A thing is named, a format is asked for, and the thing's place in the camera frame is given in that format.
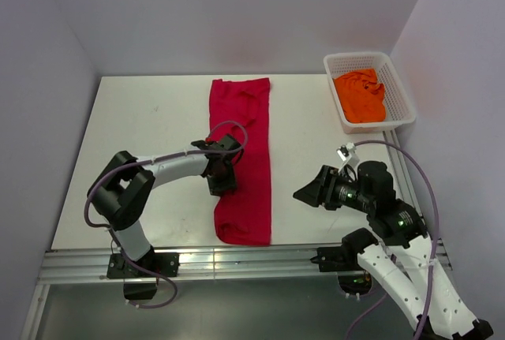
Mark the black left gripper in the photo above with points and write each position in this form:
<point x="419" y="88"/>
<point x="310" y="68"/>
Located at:
<point x="229" y="183"/>

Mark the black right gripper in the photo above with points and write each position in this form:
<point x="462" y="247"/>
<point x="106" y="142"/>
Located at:
<point x="321" y="188"/>

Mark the red t shirt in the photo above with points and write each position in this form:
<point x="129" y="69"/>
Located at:
<point x="244" y="216"/>

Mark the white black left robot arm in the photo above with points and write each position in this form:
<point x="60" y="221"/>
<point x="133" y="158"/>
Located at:
<point x="121" y="191"/>

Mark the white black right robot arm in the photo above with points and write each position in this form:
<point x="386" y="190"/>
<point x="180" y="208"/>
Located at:
<point x="395" y="249"/>

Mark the orange t shirt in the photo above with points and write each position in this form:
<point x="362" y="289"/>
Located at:
<point x="361" y="96"/>

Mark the white perforated plastic basket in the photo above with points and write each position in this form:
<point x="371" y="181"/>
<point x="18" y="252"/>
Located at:
<point x="400" y="110"/>

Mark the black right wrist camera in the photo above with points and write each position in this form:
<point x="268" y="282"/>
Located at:
<point x="348" y="157"/>

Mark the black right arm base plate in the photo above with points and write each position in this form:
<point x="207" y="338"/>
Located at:
<point x="338" y="258"/>

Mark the aluminium table edge rail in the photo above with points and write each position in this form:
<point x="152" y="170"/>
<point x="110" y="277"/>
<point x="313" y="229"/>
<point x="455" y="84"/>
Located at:
<point x="87" y="266"/>

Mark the aluminium right side rail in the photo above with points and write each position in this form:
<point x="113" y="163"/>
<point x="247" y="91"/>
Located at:
<point x="402" y="177"/>

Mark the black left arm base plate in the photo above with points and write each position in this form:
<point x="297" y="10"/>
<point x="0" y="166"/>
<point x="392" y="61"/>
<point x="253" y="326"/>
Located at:
<point x="164" y="263"/>

